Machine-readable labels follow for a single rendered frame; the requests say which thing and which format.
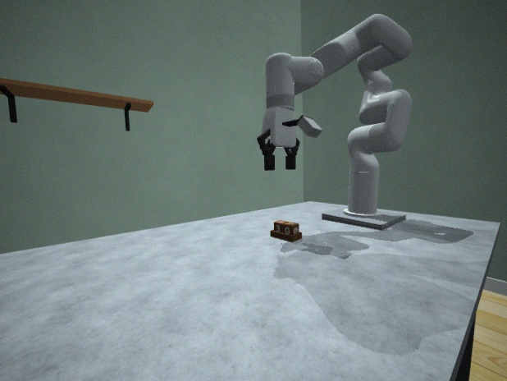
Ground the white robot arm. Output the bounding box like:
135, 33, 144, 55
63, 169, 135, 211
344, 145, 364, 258
266, 14, 412, 218

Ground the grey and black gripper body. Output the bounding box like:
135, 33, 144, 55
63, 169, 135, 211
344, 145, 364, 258
262, 105, 296, 149

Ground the brown wooden number cube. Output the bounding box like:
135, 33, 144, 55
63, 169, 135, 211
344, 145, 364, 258
283, 222, 299, 236
274, 220, 288, 233

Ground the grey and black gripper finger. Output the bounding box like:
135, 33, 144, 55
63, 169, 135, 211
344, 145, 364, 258
284, 138, 299, 170
257, 129, 276, 171

